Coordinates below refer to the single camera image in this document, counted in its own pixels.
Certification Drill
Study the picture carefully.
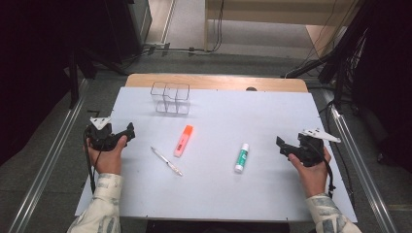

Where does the person's left hand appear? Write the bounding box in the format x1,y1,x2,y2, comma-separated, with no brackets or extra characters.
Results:
85,135,128,176

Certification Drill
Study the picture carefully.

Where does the dark cabinet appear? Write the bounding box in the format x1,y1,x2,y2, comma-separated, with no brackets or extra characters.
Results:
106,0,154,61

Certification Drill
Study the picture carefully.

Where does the bundle of black cables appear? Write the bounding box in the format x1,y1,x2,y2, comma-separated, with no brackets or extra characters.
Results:
343,28,371,98

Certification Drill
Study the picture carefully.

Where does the orange highlighter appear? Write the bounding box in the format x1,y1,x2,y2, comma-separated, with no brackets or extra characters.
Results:
173,124,194,158

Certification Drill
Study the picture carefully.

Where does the floor power strip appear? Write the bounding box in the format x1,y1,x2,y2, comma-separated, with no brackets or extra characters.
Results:
142,42,171,56

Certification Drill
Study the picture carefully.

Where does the clear pen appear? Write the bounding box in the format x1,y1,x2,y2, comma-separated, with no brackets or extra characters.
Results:
150,146,184,178

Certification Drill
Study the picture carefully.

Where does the white table board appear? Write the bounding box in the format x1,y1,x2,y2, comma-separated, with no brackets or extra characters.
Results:
75,86,359,223

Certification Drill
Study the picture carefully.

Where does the person's right hand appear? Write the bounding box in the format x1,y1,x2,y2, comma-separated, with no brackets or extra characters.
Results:
288,147,332,199

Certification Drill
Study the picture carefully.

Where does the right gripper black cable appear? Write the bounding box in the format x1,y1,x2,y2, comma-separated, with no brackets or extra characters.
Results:
309,142,337,199

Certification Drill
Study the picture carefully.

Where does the green white glue stick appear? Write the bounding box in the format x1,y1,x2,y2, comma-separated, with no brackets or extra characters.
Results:
234,143,251,174

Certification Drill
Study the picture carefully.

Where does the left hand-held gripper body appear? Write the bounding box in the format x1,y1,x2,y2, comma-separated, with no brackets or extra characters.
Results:
85,116,127,152

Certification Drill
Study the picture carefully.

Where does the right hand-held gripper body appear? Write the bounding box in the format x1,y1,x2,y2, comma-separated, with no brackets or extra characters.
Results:
292,128,342,168

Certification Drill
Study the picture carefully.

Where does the metal floor rail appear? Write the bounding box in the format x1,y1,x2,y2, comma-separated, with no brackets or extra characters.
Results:
320,88,400,233
8,77,90,233

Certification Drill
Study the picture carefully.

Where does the black stand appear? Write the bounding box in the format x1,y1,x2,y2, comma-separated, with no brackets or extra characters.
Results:
66,48,128,110
284,28,359,113

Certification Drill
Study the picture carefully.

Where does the light wooden furniture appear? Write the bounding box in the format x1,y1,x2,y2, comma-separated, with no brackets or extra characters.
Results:
203,0,358,52

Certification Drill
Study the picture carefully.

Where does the clear acrylic organizer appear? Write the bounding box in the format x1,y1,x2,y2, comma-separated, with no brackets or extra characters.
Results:
150,81,191,116

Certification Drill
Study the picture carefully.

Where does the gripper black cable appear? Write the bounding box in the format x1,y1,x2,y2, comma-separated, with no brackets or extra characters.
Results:
309,142,337,199
83,126,104,195

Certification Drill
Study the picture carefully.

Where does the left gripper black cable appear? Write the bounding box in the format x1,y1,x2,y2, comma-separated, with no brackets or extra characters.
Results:
83,126,104,195

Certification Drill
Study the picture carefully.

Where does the black hanging cable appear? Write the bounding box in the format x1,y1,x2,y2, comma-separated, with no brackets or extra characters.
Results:
207,0,225,53

